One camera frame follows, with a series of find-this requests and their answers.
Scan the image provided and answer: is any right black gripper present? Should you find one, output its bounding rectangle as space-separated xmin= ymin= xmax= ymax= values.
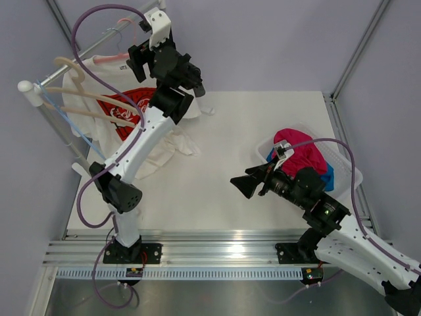
xmin=231 ymin=154 xmax=308 ymax=209

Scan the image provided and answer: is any pink plastic hanger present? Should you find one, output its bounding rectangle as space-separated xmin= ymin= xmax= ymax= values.
xmin=93 ymin=28 xmax=129 ymax=65

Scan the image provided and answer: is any white Coca-Cola t-shirt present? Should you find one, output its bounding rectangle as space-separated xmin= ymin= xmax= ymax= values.
xmin=61 ymin=55 xmax=203 ymax=180

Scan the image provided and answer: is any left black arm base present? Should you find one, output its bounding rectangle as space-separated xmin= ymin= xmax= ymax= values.
xmin=103 ymin=242 xmax=163 ymax=265

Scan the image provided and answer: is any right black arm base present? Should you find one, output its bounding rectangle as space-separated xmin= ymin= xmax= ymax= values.
xmin=275 ymin=242 xmax=320 ymax=264

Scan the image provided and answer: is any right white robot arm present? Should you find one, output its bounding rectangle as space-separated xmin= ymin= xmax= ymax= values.
xmin=230 ymin=163 xmax=420 ymax=315

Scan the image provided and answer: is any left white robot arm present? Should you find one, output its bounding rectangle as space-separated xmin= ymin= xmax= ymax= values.
xmin=89 ymin=39 xmax=205 ymax=264

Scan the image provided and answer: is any beige wooden hanger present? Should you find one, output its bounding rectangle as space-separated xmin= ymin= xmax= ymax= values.
xmin=46 ymin=57 xmax=136 ymax=128

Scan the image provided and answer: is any dark grey t-shirt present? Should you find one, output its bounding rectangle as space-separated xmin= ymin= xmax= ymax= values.
xmin=193 ymin=84 xmax=206 ymax=98

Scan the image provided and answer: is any magenta cloth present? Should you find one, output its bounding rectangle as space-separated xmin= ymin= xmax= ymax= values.
xmin=273 ymin=128 xmax=328 ymax=177

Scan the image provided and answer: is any silver clothes rack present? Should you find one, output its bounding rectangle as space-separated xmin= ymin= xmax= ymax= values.
xmin=17 ymin=0 xmax=216 ymax=200

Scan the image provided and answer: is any pink wire hanger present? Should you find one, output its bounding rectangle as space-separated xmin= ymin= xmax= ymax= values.
xmin=116 ymin=18 xmax=139 ymax=53

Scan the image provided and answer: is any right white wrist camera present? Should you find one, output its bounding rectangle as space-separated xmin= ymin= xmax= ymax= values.
xmin=272 ymin=140 xmax=294 ymax=170

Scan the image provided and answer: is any blue wire hanger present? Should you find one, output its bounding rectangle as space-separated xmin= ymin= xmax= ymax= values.
xmin=36 ymin=81 xmax=106 ymax=160

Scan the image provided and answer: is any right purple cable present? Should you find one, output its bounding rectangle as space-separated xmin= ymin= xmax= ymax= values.
xmin=262 ymin=138 xmax=421 ymax=303

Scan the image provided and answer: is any aluminium mounting rail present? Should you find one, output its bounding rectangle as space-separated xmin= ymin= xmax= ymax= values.
xmin=42 ymin=228 xmax=305 ymax=267

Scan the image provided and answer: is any white slotted cable duct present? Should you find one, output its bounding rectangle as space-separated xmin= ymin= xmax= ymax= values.
xmin=56 ymin=267 xmax=303 ymax=280

